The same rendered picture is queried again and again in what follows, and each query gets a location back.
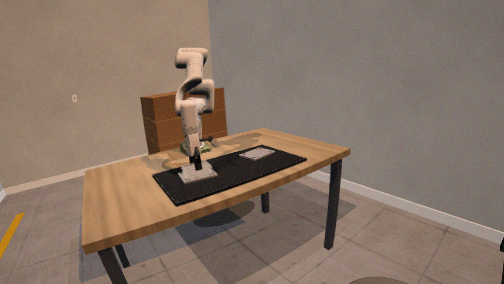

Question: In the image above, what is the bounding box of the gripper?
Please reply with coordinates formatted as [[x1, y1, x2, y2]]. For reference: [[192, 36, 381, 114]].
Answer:
[[183, 131, 202, 171]]

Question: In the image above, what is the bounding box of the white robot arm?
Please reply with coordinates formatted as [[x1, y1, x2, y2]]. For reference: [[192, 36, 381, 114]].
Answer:
[[175, 48, 220, 149]]

